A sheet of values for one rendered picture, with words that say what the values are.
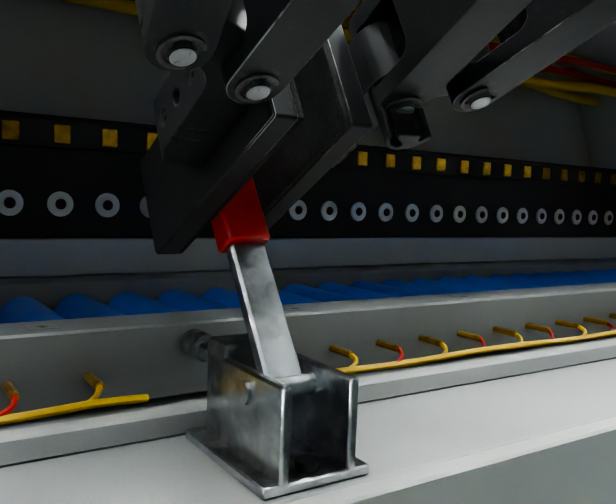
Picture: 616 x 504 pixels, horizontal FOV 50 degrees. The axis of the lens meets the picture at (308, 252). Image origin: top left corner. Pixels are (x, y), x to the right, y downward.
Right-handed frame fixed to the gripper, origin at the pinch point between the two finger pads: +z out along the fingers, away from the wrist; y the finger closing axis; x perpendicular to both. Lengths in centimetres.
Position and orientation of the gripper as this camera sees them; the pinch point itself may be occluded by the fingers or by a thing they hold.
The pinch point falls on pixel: (241, 148)
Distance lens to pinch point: 17.3
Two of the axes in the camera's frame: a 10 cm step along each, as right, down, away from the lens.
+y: 8.3, -0.1, 5.5
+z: -5.0, 4.1, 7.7
